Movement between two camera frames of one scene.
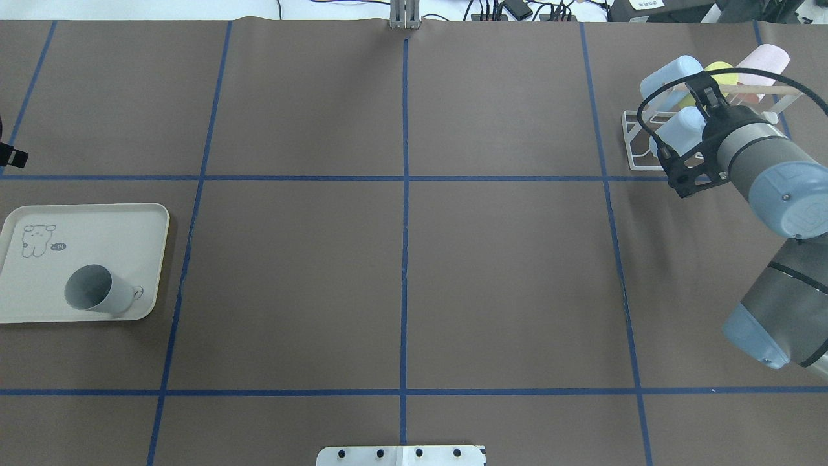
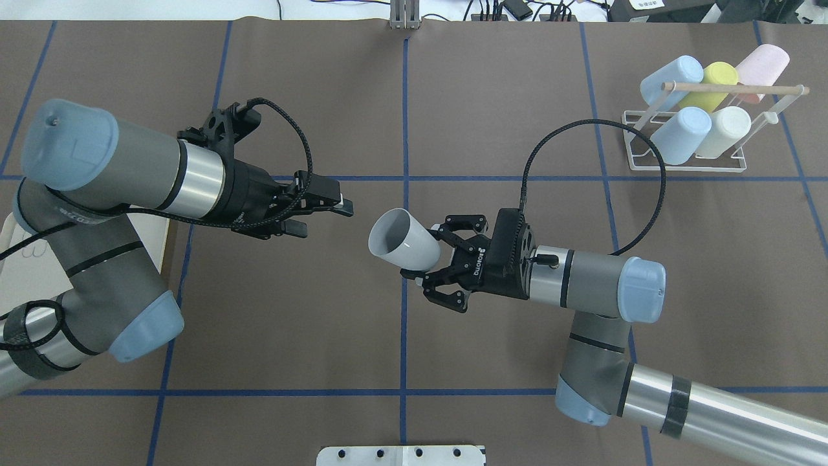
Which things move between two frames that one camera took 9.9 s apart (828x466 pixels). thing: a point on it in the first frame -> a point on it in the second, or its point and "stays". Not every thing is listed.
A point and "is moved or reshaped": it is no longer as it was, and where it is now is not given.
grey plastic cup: (93, 287) is moved or reshaped
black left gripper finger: (9, 155) -> (299, 228)
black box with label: (660, 11) stays
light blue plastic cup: (683, 68) stays
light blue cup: (682, 132) stays
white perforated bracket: (401, 455) stays
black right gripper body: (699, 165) -> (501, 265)
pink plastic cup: (770, 58) stays
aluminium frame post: (404, 14) stays
